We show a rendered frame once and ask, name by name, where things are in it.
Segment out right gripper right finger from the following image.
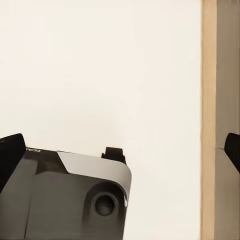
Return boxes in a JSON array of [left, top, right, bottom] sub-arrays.
[[224, 133, 240, 173]]

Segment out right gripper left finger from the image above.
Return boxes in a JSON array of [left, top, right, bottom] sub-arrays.
[[0, 133, 26, 193]]

